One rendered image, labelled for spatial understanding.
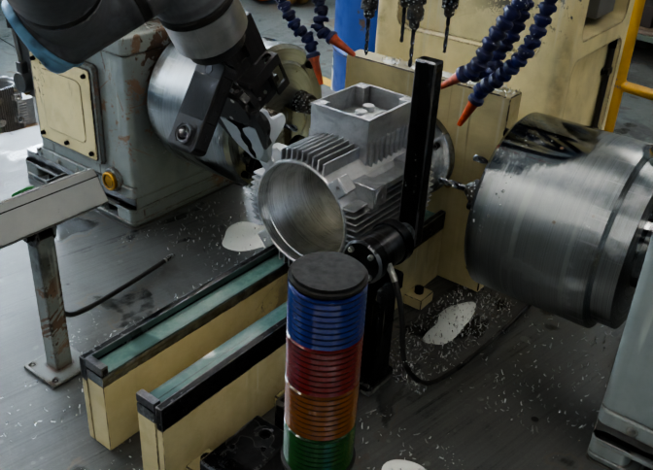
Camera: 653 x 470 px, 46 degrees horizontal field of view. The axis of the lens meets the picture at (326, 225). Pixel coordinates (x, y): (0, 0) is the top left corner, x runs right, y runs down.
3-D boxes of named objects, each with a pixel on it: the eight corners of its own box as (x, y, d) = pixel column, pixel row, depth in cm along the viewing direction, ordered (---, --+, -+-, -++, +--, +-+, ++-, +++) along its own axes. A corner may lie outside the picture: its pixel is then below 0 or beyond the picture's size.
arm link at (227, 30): (201, 39, 83) (141, 21, 88) (218, 72, 87) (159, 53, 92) (251, -15, 86) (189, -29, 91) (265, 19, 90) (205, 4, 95)
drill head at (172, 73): (197, 117, 162) (192, -4, 150) (337, 170, 143) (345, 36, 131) (99, 153, 144) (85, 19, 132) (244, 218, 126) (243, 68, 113)
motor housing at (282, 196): (330, 204, 130) (336, 96, 121) (427, 244, 120) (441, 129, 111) (248, 250, 116) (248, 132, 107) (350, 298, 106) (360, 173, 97)
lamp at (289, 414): (314, 381, 68) (316, 340, 66) (370, 413, 65) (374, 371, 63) (268, 419, 64) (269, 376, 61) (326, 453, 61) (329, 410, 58)
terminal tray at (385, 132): (356, 125, 120) (360, 81, 117) (414, 145, 115) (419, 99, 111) (307, 149, 112) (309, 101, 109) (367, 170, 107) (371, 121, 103)
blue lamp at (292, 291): (318, 296, 63) (321, 250, 61) (379, 325, 60) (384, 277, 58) (270, 330, 59) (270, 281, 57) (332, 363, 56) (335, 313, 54)
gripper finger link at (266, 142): (281, 145, 100) (257, 97, 94) (274, 153, 100) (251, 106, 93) (254, 135, 103) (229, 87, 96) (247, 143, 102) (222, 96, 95)
